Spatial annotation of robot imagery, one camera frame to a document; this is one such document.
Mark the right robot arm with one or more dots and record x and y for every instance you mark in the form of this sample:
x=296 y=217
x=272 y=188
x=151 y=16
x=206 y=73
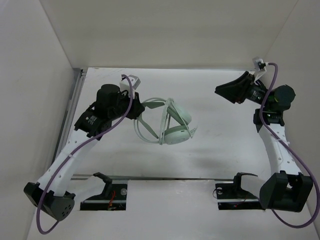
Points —
x=287 y=189

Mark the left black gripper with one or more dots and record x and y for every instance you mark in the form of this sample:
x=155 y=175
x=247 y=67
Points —
x=137 y=107

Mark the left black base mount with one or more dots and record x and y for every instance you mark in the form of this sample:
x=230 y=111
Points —
x=104 y=194

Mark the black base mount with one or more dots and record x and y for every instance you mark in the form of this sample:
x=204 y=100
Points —
x=231 y=197
x=104 y=194

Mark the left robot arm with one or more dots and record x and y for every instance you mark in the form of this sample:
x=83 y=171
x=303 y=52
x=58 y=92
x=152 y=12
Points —
x=49 y=193

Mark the aluminium rail left edge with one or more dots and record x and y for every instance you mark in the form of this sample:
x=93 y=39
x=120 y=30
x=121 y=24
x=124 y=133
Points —
x=79 y=75

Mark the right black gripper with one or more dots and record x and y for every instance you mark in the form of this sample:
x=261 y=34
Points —
x=232 y=90

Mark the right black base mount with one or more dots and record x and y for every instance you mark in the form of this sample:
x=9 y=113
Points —
x=231 y=197

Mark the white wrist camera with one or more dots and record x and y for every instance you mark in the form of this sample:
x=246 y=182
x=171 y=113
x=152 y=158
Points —
x=129 y=83
x=259 y=67

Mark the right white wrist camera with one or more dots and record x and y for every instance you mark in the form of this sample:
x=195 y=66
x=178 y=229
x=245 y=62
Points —
x=259 y=67

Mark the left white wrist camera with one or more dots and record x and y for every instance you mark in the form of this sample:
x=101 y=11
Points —
x=129 y=83

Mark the mint green headphones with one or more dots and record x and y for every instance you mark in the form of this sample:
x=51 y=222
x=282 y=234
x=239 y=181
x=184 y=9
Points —
x=174 y=124

